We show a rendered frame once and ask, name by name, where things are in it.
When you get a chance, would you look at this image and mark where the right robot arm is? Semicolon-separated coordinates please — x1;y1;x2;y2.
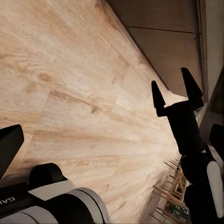
151;67;224;224

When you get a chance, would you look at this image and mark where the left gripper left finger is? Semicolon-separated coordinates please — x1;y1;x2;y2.
0;124;24;180

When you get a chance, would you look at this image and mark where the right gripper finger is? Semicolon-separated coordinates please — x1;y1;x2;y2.
182;67;202;102
151;81;166;111

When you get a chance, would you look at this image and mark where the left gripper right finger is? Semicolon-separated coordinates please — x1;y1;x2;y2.
209;124;224;161

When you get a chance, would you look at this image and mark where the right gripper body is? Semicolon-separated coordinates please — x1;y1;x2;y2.
156;99;204;140

